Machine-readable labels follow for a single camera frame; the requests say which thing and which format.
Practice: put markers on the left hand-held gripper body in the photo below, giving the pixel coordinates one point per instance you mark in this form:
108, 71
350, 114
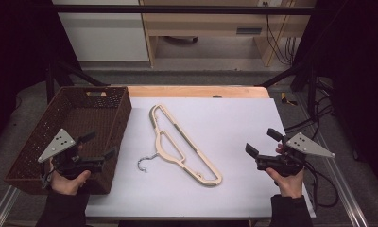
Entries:
59, 145

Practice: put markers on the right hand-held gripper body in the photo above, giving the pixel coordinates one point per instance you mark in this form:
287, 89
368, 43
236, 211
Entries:
306, 146

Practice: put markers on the brown woven plastic basket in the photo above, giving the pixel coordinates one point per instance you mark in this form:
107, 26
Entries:
77, 116

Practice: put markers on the person's left hand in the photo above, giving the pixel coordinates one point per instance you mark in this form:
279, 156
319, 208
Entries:
67, 186

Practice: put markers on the person's right hand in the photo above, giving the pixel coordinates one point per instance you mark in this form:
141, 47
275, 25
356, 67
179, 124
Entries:
289, 186

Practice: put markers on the white table sheet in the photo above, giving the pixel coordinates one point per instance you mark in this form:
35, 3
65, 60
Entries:
234, 132

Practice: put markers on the yellow and black tool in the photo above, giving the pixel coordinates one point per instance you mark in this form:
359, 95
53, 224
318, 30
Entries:
284, 99

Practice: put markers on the black metal stand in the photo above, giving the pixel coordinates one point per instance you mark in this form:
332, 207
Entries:
50, 82
310, 91

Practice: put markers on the cream plastic clothes hanger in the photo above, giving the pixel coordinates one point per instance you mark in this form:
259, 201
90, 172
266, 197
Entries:
185, 137

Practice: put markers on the black curtain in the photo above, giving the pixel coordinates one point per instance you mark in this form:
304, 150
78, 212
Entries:
360, 78
17, 56

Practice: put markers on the white cabinet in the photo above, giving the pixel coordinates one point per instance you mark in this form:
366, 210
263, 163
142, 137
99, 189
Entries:
105, 38

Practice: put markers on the light wooden desk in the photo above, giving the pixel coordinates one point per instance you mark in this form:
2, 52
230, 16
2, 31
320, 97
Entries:
209, 22

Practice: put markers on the aluminium rail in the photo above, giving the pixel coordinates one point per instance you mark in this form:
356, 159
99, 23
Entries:
1, 208
347, 195

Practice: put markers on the black horizontal frame bar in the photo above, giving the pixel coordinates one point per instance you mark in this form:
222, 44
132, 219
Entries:
177, 9

